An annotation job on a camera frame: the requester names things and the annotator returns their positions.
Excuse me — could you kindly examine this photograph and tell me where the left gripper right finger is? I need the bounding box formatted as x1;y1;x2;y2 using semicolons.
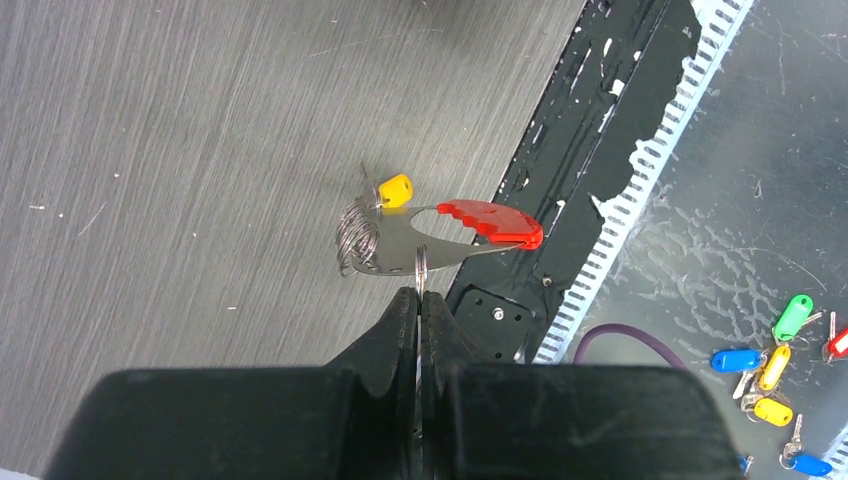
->
420;292;742;479

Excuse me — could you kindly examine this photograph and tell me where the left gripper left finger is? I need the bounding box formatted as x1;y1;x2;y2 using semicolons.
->
46;287;419;479

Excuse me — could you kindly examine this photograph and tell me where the silver split keyring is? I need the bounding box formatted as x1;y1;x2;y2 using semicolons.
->
414;244;428;299

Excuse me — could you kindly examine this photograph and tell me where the key with yellow tag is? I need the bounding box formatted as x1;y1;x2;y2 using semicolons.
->
361;163;414;208

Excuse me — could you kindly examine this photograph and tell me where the loose blue key tag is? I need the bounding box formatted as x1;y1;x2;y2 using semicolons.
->
710;349;767;373

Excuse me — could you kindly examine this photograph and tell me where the loose yellow key tag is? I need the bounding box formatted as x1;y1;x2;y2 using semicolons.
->
731;344;792;400

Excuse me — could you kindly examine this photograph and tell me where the loose green key tag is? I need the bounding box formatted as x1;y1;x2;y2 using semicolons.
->
772;294;823;345

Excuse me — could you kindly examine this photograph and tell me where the loose red key tag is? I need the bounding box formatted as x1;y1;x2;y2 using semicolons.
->
821;311;847;364

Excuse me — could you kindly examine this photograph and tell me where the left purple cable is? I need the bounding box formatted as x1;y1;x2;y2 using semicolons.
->
572;323;690;371

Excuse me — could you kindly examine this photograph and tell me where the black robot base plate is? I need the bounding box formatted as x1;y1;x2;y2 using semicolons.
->
447;1;701;363

